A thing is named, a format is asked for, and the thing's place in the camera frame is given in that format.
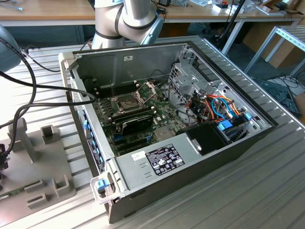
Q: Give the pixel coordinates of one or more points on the aluminium frame table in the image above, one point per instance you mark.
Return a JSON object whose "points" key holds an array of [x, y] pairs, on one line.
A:
{"points": [[291, 35]]}

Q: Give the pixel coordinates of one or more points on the open black PC case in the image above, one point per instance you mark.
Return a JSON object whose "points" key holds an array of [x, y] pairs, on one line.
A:
{"points": [[190, 181]]}

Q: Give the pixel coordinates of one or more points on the grey parts rack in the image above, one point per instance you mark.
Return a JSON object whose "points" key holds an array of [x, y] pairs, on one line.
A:
{"points": [[35, 167]]}

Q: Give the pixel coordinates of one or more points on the silver chipset heat sink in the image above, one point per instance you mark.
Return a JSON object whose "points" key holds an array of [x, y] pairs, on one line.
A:
{"points": [[164, 133]]}

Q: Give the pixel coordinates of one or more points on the silver power supply unit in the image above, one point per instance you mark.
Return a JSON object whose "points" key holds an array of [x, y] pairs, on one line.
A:
{"points": [[133, 171]]}

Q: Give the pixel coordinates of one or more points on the black expansion slot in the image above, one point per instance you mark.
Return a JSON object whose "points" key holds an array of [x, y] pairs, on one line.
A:
{"points": [[131, 142], [133, 147]]}

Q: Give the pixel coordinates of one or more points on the blue case latch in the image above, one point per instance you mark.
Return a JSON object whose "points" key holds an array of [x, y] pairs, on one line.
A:
{"points": [[101, 184]]}

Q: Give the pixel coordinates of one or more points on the blue disk carrier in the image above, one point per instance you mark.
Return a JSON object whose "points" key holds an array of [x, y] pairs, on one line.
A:
{"points": [[248, 117], [225, 125]]}

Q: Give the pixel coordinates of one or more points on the black rating label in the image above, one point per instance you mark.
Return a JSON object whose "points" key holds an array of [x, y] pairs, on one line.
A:
{"points": [[164, 158]]}

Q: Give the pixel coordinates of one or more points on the black plastic air shroud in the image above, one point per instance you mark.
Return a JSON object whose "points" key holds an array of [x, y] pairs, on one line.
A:
{"points": [[205, 139]]}

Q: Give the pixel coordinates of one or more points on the brown cardboard box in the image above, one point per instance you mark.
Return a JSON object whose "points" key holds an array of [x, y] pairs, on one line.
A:
{"points": [[300, 105], [257, 33]]}

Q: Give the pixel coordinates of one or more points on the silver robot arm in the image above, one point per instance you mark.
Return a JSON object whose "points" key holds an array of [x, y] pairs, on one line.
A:
{"points": [[133, 14]]}

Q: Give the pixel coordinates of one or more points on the green motherboard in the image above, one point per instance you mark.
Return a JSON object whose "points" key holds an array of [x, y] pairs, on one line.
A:
{"points": [[171, 112]]}

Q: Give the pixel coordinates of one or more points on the black stand pole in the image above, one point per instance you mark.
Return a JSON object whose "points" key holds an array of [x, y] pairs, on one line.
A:
{"points": [[235, 16]]}

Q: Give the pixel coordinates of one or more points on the metal drive cage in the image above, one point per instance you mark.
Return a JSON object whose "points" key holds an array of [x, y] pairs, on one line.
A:
{"points": [[188, 82]]}

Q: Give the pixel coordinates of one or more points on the green RAM stick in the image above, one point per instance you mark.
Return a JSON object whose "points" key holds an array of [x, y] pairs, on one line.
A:
{"points": [[13, 192]]}

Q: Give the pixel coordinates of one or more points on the wooden desk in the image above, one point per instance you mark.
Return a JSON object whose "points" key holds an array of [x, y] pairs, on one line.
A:
{"points": [[35, 12]]}

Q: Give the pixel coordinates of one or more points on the CPU socket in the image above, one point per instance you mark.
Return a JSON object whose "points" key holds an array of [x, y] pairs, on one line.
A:
{"points": [[126, 103]]}

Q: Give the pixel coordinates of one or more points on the small white box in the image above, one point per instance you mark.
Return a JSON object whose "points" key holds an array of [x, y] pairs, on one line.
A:
{"points": [[218, 8]]}

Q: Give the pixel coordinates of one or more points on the black RAM slot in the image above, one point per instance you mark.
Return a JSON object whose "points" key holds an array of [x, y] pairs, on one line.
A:
{"points": [[126, 84], [126, 89], [135, 111], [135, 118], [135, 114]]}

